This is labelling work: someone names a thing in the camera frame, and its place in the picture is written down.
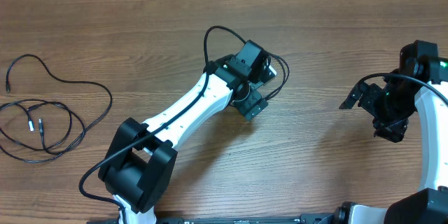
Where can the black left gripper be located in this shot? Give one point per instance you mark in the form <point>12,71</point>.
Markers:
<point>246,104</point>

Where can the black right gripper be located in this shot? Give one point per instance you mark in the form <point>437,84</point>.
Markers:
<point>396,129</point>

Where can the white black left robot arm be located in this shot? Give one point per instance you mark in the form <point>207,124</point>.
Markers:
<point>142,154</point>

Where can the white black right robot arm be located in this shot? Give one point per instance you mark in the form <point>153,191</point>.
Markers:
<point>418,85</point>

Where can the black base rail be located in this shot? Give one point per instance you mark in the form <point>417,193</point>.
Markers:
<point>305,218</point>

